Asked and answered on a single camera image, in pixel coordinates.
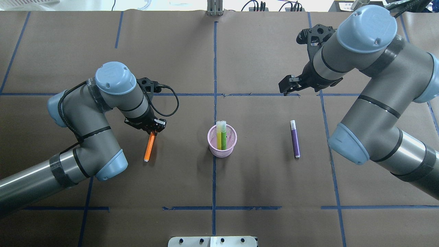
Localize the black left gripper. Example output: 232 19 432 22
124 114 167 135

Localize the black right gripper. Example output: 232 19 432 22
278 65 343 96

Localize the orange highlighter pen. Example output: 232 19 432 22
144 132 156 162

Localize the yellow highlighter pen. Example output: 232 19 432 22
215 121 222 150

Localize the purple highlighter pen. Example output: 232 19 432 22
290 119 301 158

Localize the green highlighter pen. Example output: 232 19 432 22
222 120 227 150

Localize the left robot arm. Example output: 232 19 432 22
0 61 169 218

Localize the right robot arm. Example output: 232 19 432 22
278 5 439 199

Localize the pink mesh pen holder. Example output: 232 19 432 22
207 125 237 158

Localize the lower power strip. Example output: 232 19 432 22
278 0 304 12

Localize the power strip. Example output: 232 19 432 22
278 0 304 12
240 0 269 12

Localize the upper power strip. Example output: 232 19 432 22
240 0 269 12

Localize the black box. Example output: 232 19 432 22
328 0 355 12

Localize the black left camera cable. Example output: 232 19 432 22
58 81 179 143

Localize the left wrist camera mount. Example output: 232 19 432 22
137 77 162 95

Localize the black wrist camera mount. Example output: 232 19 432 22
296 24 337 61

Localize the aluminium frame post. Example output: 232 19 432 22
206 0 224 16

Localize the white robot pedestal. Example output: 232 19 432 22
167 236 259 247

